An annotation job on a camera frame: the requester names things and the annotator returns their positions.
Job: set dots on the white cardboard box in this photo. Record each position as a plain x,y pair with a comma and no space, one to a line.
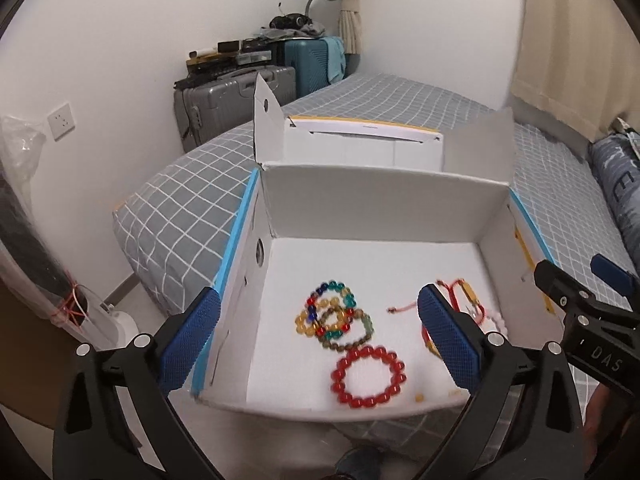
375,210

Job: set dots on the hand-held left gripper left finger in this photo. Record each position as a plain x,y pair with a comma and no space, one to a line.
192,340

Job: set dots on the white wall socket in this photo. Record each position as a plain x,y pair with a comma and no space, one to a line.
61,120

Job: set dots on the blue lettered pillow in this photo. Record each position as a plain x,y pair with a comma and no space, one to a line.
617,190

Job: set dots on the person's right hand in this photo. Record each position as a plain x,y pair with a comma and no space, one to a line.
607,420

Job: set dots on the tied cream curtain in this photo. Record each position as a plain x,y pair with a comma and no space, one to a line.
348,5

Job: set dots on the grey suitcase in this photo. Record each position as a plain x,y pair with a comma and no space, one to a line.
225,105

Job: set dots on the white appliance base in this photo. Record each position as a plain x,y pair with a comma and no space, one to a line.
117,330

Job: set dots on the light blue towel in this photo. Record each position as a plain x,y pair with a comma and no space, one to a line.
336,60

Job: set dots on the clear plastic bag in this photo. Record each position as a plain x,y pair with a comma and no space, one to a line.
20,150

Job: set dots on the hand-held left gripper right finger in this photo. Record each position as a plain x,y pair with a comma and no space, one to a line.
447,340

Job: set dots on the black white printed cloth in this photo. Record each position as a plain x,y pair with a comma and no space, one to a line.
627,127

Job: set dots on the wide cream curtain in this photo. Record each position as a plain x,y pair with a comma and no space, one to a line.
575,35

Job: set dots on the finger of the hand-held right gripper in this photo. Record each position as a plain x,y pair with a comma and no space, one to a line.
610,270
555,277

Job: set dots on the pile of small boxes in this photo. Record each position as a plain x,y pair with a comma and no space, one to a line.
225,57

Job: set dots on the teal suitcase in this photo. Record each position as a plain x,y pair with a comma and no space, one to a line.
307,70

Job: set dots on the dark clothes pile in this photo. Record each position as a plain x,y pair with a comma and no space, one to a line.
295,25

